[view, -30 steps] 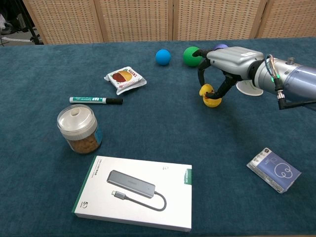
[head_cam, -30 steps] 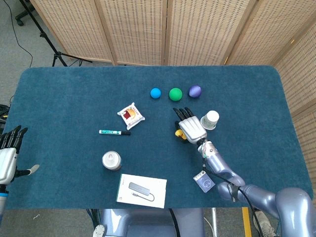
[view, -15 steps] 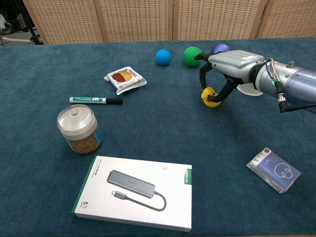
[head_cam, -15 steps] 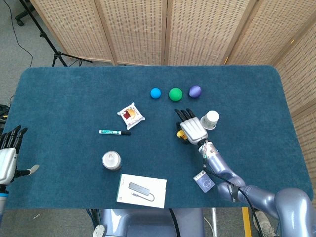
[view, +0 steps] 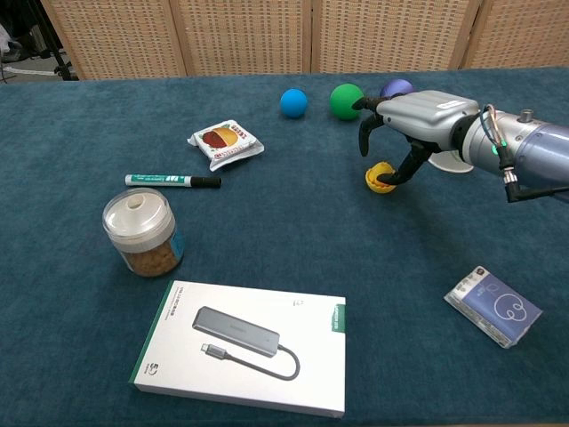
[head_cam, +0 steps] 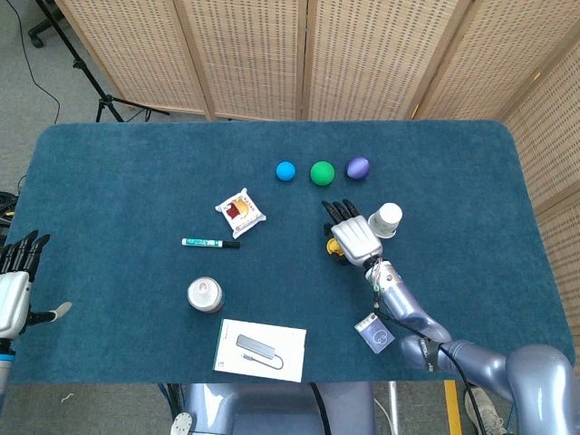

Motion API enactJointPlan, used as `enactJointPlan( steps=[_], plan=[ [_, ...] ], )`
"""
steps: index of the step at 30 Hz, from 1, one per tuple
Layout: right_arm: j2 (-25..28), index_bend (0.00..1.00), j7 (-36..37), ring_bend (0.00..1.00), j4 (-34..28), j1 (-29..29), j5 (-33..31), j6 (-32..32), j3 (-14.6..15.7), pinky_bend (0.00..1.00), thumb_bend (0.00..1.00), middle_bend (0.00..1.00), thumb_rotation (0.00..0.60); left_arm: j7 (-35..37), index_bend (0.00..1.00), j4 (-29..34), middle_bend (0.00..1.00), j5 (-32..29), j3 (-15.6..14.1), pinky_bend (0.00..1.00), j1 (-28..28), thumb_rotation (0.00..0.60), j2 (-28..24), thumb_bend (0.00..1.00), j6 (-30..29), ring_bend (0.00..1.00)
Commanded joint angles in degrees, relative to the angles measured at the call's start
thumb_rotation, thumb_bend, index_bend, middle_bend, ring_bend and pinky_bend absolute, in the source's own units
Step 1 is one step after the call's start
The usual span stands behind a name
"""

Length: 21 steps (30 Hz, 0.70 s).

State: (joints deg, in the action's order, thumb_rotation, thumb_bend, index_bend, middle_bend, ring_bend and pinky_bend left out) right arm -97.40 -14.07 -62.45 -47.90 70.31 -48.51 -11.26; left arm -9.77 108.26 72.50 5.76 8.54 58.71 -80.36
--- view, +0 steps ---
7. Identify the white paper cup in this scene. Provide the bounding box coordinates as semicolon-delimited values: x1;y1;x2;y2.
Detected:
429;151;475;173

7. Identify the purple egg-shaped ball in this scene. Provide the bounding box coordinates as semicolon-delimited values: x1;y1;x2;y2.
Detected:
379;78;414;99

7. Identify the dark teal table mat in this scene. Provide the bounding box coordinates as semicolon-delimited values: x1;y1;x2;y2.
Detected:
0;67;569;427

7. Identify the blue tissue pack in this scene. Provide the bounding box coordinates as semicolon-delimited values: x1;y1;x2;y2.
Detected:
444;265;543;350

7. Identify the woven wooden folding screen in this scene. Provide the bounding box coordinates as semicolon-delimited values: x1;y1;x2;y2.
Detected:
39;0;569;81

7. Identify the small yellow cup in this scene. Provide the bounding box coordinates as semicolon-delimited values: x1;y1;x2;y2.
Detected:
364;162;398;193

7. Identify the black tripod stand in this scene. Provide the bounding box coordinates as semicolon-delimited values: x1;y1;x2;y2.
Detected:
26;0;80;82

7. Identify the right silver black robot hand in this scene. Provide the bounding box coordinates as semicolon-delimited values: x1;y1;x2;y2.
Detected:
352;90;481;186

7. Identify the white USB hub box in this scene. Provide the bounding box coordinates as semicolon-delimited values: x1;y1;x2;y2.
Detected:
129;279;348;419

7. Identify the green white marker pen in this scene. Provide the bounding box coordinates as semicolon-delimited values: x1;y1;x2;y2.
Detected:
124;173;222;189

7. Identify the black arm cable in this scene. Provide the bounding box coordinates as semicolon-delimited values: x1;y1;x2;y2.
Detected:
501;150;569;205

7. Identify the white snack packet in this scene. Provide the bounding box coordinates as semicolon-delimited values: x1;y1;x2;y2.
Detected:
187;118;264;173

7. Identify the clear jar with white lid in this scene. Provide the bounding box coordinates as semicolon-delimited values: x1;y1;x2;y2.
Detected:
101;187;185;278

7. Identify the blue ball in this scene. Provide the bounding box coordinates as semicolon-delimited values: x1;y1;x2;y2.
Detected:
279;88;309;119

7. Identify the green ball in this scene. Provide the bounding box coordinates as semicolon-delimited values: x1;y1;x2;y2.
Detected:
329;83;365;121

